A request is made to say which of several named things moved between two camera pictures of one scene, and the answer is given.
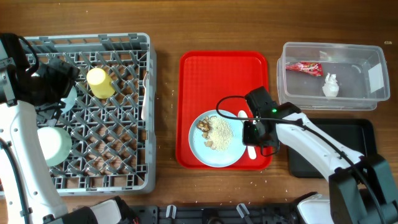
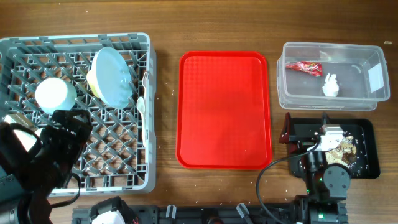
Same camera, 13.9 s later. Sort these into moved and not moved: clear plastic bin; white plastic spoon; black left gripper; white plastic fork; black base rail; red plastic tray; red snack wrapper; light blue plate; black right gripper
Moved: black left gripper; white plastic spoon; light blue plate; black right gripper
Not moved: black base rail; white plastic fork; clear plastic bin; red plastic tray; red snack wrapper
